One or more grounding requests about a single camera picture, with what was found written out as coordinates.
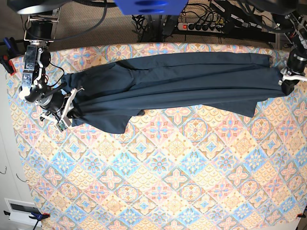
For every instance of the table clamp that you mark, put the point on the table clamp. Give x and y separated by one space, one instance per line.
5 60
38 216
302 215

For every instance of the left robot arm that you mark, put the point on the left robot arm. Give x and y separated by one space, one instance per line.
293 25

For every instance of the colourful patterned tablecloth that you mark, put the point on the colourful patterned tablecloth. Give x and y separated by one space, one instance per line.
189 168

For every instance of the white floor vent box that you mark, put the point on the white floor vent box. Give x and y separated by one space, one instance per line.
19 211

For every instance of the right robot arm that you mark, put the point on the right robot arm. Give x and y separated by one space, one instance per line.
43 17

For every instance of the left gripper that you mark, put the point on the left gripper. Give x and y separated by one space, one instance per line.
295 64

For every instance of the upper left table clamp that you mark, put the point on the upper left table clamp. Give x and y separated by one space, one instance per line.
5 60

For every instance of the dark navy t-shirt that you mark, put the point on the dark navy t-shirt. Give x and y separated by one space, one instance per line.
115 92

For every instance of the lower right table clamp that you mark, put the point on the lower right table clamp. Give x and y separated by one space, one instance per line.
302 215

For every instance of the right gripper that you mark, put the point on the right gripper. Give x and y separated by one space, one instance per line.
48 98

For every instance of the white power strip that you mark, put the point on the white power strip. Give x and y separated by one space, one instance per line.
206 27

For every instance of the lower left table clamp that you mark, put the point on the lower left table clamp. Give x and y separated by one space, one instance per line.
38 216

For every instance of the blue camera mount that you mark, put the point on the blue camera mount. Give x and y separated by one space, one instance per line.
151 7

